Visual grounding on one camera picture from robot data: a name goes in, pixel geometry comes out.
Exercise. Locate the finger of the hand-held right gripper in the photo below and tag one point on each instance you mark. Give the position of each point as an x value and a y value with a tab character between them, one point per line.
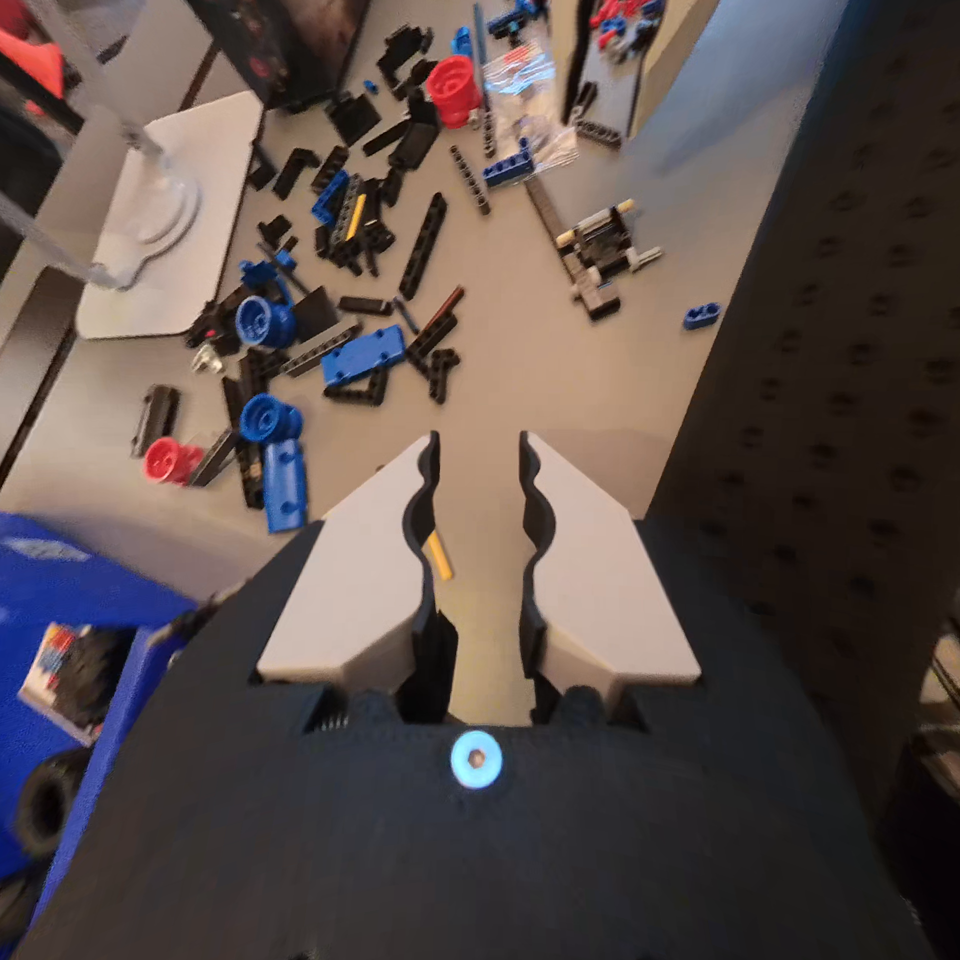
574	45
675	45

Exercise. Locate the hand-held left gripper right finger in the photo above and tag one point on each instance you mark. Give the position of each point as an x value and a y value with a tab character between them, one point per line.
615	600

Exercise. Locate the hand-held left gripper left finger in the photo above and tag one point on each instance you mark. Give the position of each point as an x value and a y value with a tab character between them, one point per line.
345	600

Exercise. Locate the yellow toy axle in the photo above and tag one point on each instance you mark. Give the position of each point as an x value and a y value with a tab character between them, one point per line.
358	216
439	556

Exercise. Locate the black frame with white pins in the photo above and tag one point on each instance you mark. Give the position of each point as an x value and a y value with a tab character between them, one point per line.
607	244

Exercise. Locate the blue two-hole toy link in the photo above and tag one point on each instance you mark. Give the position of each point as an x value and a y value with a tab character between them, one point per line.
701	316

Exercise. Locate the grey desk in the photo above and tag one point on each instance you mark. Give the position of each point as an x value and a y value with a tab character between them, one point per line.
600	375

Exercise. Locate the pile of small coloured pins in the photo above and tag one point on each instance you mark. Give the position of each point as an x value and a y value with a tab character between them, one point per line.
622	22

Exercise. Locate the clear plastic bag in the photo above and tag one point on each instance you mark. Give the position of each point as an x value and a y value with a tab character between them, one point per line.
532	112

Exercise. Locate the long black toy axle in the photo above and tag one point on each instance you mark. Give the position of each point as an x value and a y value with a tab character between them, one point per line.
480	45

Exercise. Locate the blue wedge toy piece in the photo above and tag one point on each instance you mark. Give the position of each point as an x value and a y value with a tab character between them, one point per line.
462	43

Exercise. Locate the blue long tube connector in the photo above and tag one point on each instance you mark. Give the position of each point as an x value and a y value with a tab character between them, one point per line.
285	487

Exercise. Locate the red toy wheel hub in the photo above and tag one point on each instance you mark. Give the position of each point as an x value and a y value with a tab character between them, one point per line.
169	460
454	90

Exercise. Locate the blue holed toy beam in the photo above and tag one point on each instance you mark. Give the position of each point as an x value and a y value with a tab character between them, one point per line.
506	166

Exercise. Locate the large black angled connector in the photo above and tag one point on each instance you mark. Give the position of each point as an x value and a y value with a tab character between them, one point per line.
405	56

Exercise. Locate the black curved toy panel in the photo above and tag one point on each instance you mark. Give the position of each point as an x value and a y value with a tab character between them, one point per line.
414	144

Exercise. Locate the blue toy wheel hub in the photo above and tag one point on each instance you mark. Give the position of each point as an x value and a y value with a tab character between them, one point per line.
270	418
262	322

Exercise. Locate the black flat toy panel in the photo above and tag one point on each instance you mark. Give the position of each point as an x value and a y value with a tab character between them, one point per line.
354	120

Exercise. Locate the blue square toy panel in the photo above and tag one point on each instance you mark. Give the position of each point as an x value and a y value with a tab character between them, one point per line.
364	358

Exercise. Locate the stack of black toy beams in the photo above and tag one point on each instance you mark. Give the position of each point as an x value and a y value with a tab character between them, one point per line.
424	240

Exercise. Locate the black ribbed toy block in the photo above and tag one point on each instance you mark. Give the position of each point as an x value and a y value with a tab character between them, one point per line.
155	420

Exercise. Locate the blue storage bin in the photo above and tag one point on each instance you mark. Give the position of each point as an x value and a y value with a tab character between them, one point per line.
75	570

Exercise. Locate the clear toy piece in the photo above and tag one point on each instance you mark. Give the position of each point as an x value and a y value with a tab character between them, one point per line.
208	360

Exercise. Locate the monster truck toy set box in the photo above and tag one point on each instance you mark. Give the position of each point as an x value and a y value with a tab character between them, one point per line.
292	45

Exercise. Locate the brown toy axle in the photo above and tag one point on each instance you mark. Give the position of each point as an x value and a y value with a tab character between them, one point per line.
444	309

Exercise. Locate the black and blue chassis assembly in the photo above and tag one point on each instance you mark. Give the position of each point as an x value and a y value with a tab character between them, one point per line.
307	307

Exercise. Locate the white printed sheet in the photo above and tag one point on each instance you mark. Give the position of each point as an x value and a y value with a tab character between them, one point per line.
45	690

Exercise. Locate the black dimpled mat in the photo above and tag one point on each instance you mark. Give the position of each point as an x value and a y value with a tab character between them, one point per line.
847	375

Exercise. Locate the black toy tyre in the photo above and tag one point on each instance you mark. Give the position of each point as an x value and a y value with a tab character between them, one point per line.
19	900
49	802

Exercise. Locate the white booklet stand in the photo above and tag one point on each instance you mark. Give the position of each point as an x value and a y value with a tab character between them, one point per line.
187	225

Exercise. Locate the red object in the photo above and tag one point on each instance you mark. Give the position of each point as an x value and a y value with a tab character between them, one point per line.
34	64

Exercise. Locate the blue open frame beam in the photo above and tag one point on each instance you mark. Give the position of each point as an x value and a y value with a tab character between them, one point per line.
330	196

